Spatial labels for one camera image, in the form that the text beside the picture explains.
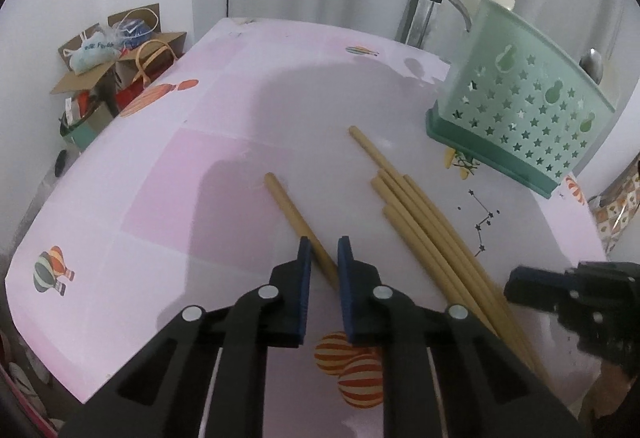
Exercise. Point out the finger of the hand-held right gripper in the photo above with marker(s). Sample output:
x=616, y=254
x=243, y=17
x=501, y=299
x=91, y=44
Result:
x=535, y=288

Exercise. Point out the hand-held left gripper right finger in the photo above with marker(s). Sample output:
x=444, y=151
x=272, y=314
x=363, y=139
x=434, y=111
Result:
x=345, y=293

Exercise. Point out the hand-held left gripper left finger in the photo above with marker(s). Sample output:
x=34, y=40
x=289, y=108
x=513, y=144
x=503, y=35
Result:
x=302, y=293

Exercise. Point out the wooden chopstick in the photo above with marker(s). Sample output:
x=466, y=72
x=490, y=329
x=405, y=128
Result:
x=290, y=213

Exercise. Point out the pile of wooden chopsticks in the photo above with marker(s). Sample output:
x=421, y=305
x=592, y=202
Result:
x=425, y=243

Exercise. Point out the green star-cut utensil holder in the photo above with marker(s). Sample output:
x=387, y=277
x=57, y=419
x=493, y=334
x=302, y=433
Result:
x=485, y=152

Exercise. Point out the metal spoon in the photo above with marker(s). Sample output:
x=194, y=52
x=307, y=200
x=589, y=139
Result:
x=592, y=62

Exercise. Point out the pink printed tablecloth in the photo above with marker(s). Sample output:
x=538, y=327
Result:
x=200, y=117

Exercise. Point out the brown cardboard box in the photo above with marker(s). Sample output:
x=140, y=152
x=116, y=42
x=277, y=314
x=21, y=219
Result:
x=85, y=80

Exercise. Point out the white blue plastic bag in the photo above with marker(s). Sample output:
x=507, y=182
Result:
x=92, y=52

